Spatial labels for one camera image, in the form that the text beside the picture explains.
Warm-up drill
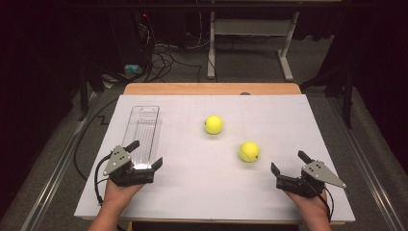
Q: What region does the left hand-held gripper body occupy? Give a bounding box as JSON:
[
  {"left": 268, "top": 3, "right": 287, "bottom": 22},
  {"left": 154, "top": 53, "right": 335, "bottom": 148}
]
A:
[{"left": 102, "top": 144, "right": 156, "bottom": 188}]

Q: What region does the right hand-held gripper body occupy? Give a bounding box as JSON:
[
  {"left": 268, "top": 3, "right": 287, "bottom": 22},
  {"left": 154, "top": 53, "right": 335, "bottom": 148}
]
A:
[{"left": 275, "top": 160, "right": 347, "bottom": 199}]

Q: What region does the clear plastic tray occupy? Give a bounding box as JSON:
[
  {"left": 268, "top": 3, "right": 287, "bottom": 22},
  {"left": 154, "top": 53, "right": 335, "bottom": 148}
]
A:
[{"left": 120, "top": 105, "right": 163, "bottom": 171}]

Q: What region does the yellow tennis ball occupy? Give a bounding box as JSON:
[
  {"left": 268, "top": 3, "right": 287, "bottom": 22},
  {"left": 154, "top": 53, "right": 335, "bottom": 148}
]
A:
[
  {"left": 203, "top": 115, "right": 224, "bottom": 136},
  {"left": 239, "top": 141, "right": 261, "bottom": 164}
]

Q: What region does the person's right hand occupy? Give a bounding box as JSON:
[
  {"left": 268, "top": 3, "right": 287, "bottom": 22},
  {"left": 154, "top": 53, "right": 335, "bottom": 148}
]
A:
[{"left": 284, "top": 189, "right": 330, "bottom": 220}]

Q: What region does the person's left hand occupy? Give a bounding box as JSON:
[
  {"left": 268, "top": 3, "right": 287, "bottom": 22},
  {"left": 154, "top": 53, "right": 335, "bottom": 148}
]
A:
[{"left": 102, "top": 178, "right": 144, "bottom": 214}]

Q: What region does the white board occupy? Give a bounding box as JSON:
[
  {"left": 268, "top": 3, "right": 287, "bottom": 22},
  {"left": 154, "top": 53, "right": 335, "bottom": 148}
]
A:
[{"left": 73, "top": 93, "right": 356, "bottom": 223}]

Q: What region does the teal box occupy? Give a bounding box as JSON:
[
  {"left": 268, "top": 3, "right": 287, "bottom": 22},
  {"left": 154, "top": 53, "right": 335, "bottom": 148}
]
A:
[{"left": 124, "top": 64, "right": 143, "bottom": 75}]

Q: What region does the black tripod stand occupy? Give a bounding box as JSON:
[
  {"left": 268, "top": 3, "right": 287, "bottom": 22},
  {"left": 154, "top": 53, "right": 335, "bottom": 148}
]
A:
[{"left": 299, "top": 61, "right": 357, "bottom": 130}]

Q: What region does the wooden table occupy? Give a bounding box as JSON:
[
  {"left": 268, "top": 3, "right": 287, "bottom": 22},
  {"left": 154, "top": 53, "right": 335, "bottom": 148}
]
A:
[{"left": 122, "top": 82, "right": 303, "bottom": 96}]

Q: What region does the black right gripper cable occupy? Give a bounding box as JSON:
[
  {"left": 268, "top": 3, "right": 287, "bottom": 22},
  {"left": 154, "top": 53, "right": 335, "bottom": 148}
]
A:
[{"left": 306, "top": 181, "right": 335, "bottom": 224}]

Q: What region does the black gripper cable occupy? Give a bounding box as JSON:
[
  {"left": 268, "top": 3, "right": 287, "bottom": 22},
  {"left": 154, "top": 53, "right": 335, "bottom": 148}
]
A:
[
  {"left": 306, "top": 181, "right": 335, "bottom": 224},
  {"left": 93, "top": 153, "right": 114, "bottom": 206}
]

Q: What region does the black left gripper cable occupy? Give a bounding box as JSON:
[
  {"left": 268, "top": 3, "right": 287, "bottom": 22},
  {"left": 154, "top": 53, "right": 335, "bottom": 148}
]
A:
[{"left": 93, "top": 153, "right": 114, "bottom": 206}]

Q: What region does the black floor cable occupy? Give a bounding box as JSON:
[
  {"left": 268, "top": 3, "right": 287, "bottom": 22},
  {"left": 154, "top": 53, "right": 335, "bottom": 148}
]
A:
[{"left": 72, "top": 95, "right": 120, "bottom": 182}]

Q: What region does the metal floor rail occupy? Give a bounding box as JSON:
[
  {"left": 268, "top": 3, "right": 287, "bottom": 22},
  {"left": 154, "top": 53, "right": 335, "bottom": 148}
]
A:
[
  {"left": 19, "top": 92, "right": 107, "bottom": 231},
  {"left": 326, "top": 95, "right": 408, "bottom": 231}
]

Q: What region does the bundle of floor cables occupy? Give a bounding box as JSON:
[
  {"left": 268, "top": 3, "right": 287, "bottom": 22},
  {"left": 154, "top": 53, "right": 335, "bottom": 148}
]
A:
[{"left": 134, "top": 13, "right": 213, "bottom": 84}]

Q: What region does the white metal desk frame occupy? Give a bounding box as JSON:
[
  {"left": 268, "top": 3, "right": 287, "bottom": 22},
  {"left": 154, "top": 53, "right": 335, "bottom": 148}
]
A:
[{"left": 206, "top": 11, "right": 301, "bottom": 83}]

